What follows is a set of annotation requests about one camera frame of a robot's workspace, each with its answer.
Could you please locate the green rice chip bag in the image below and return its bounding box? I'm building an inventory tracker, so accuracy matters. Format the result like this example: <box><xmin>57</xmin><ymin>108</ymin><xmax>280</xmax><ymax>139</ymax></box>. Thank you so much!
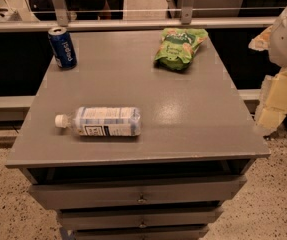
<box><xmin>154</xmin><ymin>28</ymin><xmax>208</xmax><ymax>71</ymax></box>

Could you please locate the clear plastic water bottle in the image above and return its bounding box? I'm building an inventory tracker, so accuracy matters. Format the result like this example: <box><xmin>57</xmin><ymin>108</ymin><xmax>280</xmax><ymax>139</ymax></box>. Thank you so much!
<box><xmin>55</xmin><ymin>107</ymin><xmax>141</xmax><ymax>137</ymax></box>

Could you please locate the grey drawer cabinet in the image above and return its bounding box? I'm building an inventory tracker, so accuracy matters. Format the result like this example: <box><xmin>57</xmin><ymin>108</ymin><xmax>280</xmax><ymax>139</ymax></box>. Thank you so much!
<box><xmin>7</xmin><ymin>31</ymin><xmax>269</xmax><ymax>240</ymax></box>

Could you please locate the top grey drawer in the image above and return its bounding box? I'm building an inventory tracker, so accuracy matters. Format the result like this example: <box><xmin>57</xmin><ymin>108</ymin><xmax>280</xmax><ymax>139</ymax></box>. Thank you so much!
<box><xmin>29</xmin><ymin>175</ymin><xmax>246</xmax><ymax>210</ymax></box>

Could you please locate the grey drawer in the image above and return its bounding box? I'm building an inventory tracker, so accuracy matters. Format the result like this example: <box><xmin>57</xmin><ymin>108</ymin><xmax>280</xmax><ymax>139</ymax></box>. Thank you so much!
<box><xmin>58</xmin><ymin>207</ymin><xmax>223</xmax><ymax>230</ymax></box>
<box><xmin>29</xmin><ymin>175</ymin><xmax>246</xmax><ymax>210</ymax></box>
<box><xmin>75</xmin><ymin>225</ymin><xmax>208</xmax><ymax>240</ymax></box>

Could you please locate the blue pepsi can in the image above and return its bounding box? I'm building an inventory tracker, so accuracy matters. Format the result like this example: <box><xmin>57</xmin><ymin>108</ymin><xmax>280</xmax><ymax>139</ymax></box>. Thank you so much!
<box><xmin>48</xmin><ymin>27</ymin><xmax>77</xmax><ymax>69</ymax></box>

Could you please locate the middle grey drawer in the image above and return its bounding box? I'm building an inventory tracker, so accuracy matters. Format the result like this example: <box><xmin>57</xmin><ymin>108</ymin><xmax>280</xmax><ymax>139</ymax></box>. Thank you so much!
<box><xmin>58</xmin><ymin>207</ymin><xmax>223</xmax><ymax>230</ymax></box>

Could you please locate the bottom grey drawer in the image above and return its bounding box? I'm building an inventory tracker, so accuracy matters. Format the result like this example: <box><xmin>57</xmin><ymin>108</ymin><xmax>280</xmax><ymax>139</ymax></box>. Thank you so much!
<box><xmin>75</xmin><ymin>225</ymin><xmax>208</xmax><ymax>240</ymax></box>

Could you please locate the metal window railing frame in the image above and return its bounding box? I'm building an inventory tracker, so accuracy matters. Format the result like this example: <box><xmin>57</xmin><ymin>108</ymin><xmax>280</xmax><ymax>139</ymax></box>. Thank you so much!
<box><xmin>0</xmin><ymin>0</ymin><xmax>275</xmax><ymax>32</ymax></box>

